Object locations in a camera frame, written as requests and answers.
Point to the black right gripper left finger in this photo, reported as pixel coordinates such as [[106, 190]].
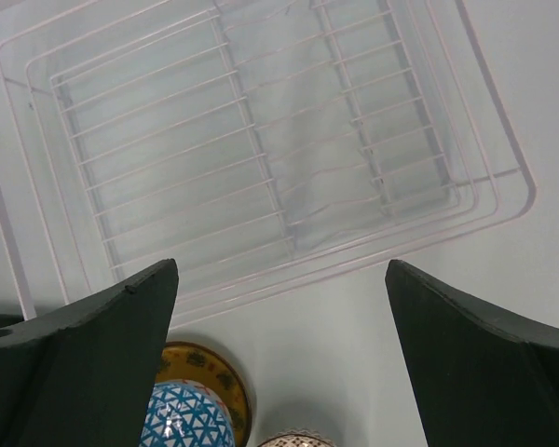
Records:
[[82, 375]]

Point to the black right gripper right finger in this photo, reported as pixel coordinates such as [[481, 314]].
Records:
[[481, 375]]

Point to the brown lattice pattern bowl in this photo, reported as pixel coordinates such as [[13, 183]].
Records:
[[297, 438]]

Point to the blue triangle pattern bowl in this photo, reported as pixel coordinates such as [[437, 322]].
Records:
[[181, 414]]

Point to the yellow round saucer plate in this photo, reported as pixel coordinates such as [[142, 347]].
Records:
[[197, 363]]

